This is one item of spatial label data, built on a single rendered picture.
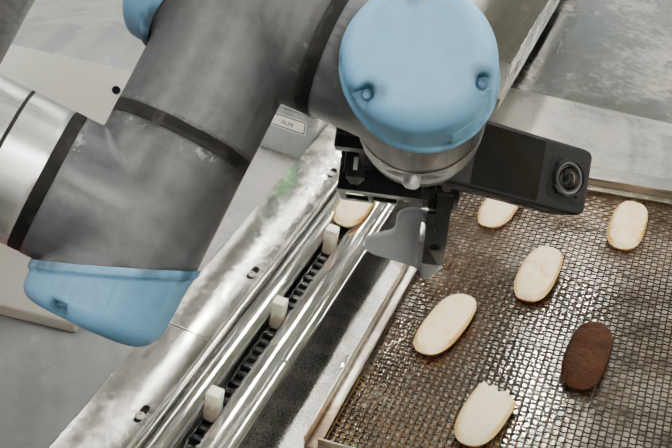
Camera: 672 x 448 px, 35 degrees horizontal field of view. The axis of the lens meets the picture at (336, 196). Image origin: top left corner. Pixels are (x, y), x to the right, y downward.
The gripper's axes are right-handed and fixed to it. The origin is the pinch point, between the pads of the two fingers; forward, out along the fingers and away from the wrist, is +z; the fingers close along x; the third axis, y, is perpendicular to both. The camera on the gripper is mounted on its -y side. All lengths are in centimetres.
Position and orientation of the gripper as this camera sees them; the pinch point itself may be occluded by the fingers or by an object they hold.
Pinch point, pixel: (445, 183)
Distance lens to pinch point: 83.4
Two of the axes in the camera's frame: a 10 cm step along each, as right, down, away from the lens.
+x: -1.4, 9.8, -1.4
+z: 0.7, 1.5, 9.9
